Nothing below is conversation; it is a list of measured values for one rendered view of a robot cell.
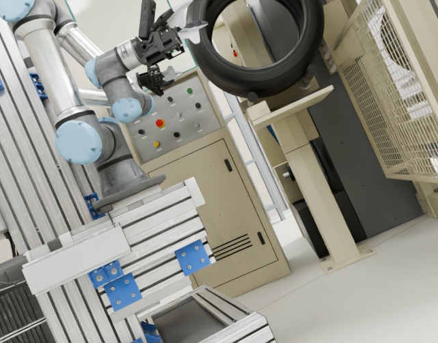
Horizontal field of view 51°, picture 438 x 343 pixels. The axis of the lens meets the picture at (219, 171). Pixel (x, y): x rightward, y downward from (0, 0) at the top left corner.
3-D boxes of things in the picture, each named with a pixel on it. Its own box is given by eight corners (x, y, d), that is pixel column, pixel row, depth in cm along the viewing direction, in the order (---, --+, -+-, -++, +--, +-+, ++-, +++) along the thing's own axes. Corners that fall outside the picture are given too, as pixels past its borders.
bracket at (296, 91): (246, 121, 232) (238, 103, 233) (318, 88, 229) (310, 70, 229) (245, 120, 229) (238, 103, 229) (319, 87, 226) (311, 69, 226)
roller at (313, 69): (302, 89, 227) (298, 81, 227) (310, 85, 227) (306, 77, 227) (310, 75, 193) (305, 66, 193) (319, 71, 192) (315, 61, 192)
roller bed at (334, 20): (330, 75, 241) (307, 23, 241) (356, 62, 240) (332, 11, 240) (337, 67, 221) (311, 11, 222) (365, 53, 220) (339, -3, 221)
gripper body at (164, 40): (188, 51, 125) (149, 71, 128) (176, 24, 127) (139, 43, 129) (179, 41, 118) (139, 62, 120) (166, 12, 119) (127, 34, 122)
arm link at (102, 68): (103, 92, 131) (91, 65, 131) (136, 75, 129) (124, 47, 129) (90, 88, 124) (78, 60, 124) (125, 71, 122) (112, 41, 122)
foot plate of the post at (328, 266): (318, 263, 249) (317, 259, 249) (364, 243, 247) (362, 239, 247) (326, 275, 223) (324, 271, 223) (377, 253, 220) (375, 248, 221)
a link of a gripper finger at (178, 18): (200, 15, 113) (180, 37, 120) (190, -5, 114) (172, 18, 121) (190, 15, 111) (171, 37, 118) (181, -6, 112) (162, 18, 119)
